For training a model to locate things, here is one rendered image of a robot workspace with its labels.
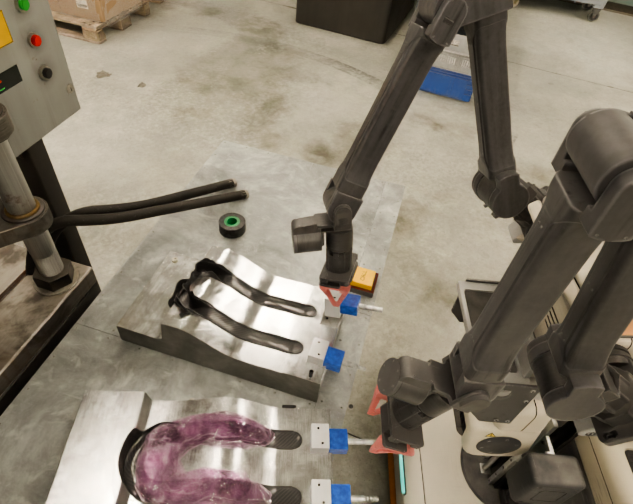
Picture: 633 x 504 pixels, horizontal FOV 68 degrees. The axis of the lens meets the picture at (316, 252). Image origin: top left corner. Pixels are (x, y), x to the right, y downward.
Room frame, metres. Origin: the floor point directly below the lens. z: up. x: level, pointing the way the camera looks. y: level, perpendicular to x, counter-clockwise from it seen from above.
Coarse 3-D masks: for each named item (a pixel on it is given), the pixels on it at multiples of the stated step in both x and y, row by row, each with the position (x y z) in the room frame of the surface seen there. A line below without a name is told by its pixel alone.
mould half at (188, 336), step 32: (224, 256) 0.78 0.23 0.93; (160, 288) 0.71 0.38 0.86; (192, 288) 0.67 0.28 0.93; (224, 288) 0.69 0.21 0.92; (288, 288) 0.75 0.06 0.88; (128, 320) 0.61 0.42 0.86; (160, 320) 0.62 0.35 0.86; (192, 320) 0.58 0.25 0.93; (256, 320) 0.64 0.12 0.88; (288, 320) 0.65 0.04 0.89; (320, 320) 0.66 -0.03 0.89; (192, 352) 0.55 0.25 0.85; (224, 352) 0.54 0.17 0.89; (256, 352) 0.55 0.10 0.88; (288, 384) 0.51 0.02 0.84; (320, 384) 0.50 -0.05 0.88
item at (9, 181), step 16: (0, 144) 0.74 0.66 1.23; (0, 160) 0.73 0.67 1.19; (16, 160) 0.77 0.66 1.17; (0, 176) 0.73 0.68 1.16; (16, 176) 0.75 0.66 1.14; (0, 192) 0.72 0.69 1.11; (16, 192) 0.73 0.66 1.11; (16, 208) 0.73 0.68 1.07; (32, 208) 0.75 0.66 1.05; (32, 240) 0.73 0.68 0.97; (48, 240) 0.75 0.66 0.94; (32, 256) 0.73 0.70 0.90; (48, 256) 0.74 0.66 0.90; (48, 272) 0.73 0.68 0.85; (64, 272) 0.75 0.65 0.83; (48, 288) 0.71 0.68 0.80; (64, 288) 0.72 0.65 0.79
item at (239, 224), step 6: (222, 216) 1.03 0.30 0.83; (228, 216) 1.03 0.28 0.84; (234, 216) 1.04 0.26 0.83; (240, 216) 1.04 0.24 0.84; (222, 222) 1.01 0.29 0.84; (228, 222) 1.02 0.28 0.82; (234, 222) 1.03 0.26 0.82; (240, 222) 1.02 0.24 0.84; (222, 228) 0.98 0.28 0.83; (228, 228) 0.98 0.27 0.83; (234, 228) 0.99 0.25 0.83; (240, 228) 0.99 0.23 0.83; (222, 234) 0.98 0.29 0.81; (228, 234) 0.98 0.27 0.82; (234, 234) 0.98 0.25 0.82; (240, 234) 0.99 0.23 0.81
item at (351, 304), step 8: (336, 296) 0.67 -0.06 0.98; (352, 296) 0.68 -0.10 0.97; (360, 296) 0.68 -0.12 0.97; (328, 304) 0.65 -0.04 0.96; (344, 304) 0.65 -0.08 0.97; (352, 304) 0.66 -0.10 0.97; (360, 304) 0.66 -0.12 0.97; (328, 312) 0.65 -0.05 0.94; (336, 312) 0.65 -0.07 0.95; (344, 312) 0.65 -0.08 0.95; (352, 312) 0.64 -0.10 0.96
